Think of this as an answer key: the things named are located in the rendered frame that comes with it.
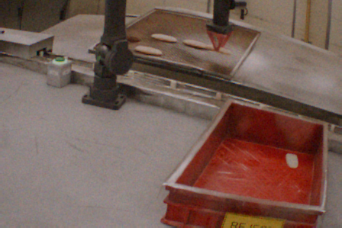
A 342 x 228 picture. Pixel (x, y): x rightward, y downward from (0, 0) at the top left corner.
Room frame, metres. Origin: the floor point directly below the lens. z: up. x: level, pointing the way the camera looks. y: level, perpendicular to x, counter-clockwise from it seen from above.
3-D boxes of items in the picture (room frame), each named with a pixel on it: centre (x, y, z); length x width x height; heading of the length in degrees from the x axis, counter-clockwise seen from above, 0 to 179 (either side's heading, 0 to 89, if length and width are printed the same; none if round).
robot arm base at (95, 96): (1.21, 0.19, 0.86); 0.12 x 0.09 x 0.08; 81
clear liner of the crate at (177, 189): (0.82, -0.22, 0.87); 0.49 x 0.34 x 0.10; 164
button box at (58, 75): (1.32, 0.37, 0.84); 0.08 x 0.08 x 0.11; 70
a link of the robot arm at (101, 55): (1.23, 0.18, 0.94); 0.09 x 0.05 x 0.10; 128
